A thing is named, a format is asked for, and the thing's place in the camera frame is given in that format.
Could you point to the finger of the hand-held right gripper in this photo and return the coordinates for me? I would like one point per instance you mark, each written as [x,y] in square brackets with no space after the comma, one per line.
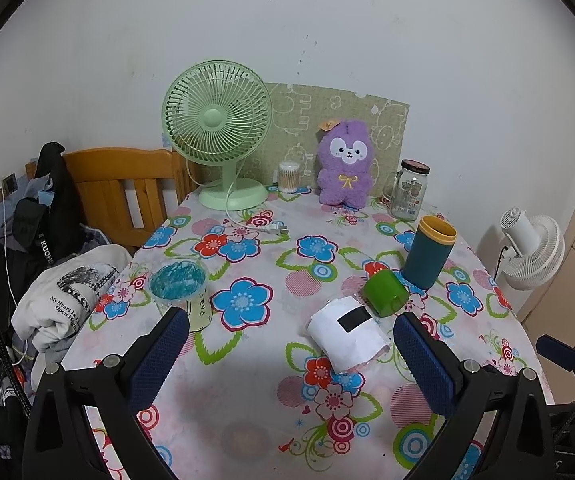
[560,350]

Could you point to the white printed shirt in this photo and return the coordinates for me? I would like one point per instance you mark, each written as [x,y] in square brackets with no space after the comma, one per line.
[69,295]

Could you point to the green desk fan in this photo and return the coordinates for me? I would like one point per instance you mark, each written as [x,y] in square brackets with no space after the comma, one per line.
[216,125]

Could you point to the cotton swab container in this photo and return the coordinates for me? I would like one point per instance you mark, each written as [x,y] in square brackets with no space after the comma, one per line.
[289,176]

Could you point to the white paper packet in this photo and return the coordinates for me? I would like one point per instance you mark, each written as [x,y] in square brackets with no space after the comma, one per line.
[347,334]

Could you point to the wall socket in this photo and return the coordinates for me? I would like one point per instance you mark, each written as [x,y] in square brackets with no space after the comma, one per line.
[9,183]

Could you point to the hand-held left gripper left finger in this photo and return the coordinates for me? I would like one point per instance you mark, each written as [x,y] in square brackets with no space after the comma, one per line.
[160,355]

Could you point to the beige patterned board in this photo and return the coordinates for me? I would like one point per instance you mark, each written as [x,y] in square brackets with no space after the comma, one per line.
[292,130]

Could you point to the green plastic cup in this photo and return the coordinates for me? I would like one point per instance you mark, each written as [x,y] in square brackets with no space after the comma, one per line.
[386,292]

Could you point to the clear plastic cup blue lid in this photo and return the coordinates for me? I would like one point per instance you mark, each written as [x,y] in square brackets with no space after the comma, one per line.
[181,294]

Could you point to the wooden chair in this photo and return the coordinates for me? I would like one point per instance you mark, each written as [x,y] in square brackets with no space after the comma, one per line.
[117,185]

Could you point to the white fan power plug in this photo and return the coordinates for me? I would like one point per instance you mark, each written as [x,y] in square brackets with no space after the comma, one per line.
[273,229]

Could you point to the purple plush toy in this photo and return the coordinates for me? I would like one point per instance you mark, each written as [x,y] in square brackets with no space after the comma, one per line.
[345,162]

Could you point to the black bag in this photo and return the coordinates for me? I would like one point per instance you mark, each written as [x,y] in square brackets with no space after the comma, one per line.
[37,210]

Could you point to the white floor fan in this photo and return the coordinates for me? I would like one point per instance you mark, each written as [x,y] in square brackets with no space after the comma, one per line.
[530,250]

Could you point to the teal tumbler with yellow rim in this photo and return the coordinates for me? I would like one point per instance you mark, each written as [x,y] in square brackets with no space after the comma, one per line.
[428,252]

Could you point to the glass jar with lid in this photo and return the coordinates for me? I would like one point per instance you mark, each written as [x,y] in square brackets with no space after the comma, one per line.
[408,191]

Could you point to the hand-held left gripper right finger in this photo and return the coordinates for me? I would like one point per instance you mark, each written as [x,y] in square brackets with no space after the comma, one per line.
[425,360]

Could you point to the floral tablecloth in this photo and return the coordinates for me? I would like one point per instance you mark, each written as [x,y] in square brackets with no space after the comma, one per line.
[247,270]

